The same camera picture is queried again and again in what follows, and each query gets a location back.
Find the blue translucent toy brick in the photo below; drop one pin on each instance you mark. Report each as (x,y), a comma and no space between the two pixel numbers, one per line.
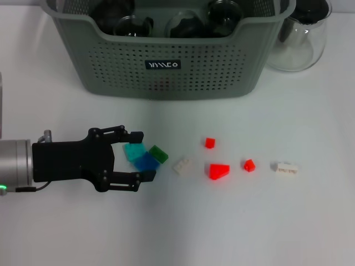
(147,163)

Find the long white toy brick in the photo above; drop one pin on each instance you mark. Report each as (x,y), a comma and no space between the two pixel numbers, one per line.
(287,168)

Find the cyan translucent toy brick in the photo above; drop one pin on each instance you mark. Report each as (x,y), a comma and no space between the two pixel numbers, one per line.
(134,152)

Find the glass carafe with black lid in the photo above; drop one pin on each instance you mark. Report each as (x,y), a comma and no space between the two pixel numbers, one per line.
(299,55)

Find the grey-green perforated storage bin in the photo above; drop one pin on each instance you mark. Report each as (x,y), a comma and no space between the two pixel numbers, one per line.
(194,77)

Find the small red toy brick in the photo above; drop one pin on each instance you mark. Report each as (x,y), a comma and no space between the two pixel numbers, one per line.
(249,165)
(210,143)

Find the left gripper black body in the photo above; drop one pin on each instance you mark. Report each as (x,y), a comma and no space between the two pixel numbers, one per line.
(72,160)

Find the glass teacup black sleeve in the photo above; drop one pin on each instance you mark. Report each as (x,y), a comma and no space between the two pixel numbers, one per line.
(133,27)
(185,27)
(222,19)

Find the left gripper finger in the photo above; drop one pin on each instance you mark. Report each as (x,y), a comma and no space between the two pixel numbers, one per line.
(136,137)
(124,178)

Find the red wedge toy brick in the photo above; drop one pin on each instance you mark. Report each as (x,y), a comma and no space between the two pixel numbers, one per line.
(219,171)

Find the green toy brick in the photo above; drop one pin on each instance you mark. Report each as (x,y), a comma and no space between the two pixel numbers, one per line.
(158,153)

